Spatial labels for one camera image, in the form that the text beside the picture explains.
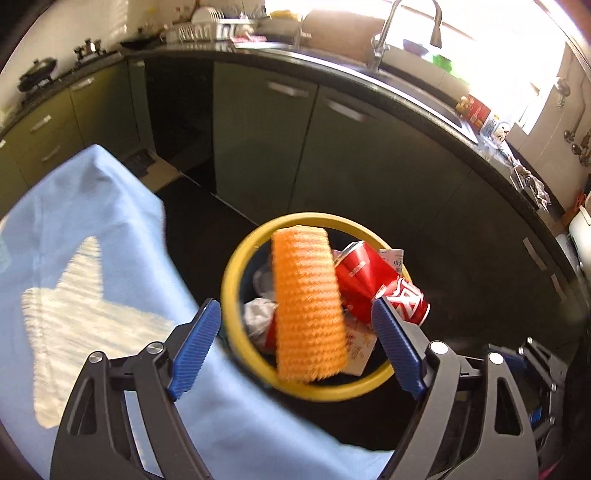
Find red white milk carton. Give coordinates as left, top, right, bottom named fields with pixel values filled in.
left=254, top=313, right=378, bottom=377

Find orange foam fruit net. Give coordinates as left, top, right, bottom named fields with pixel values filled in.
left=271, top=225, right=348, bottom=383

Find wooden cutting board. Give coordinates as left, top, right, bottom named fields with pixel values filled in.
left=301, top=10, right=385, bottom=63

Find red crushed cola can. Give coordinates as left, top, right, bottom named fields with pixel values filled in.
left=335, top=241, right=430, bottom=326

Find chrome kitchen faucet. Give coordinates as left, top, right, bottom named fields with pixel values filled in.
left=367, top=0, right=443, bottom=71

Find yellow-rimmed trash bin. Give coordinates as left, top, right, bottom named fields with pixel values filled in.
left=221, top=212, right=394, bottom=402

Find black wok with lid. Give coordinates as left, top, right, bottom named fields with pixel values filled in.
left=18, top=57, right=57, bottom=93

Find green kitchen cabinets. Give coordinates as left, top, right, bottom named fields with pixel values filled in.
left=1, top=54, right=586, bottom=336

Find red box on counter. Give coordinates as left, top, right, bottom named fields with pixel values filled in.
left=460, top=94, right=491, bottom=131

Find blue star-print tablecloth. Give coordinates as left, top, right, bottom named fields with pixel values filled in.
left=1, top=145, right=390, bottom=479

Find black gas stove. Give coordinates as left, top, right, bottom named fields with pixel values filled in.
left=20, top=38, right=118, bottom=106

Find white dish rack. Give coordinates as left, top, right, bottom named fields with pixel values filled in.
left=160, top=6, right=257, bottom=44

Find white paper towel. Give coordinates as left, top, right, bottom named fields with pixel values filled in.
left=243, top=297, right=277, bottom=352

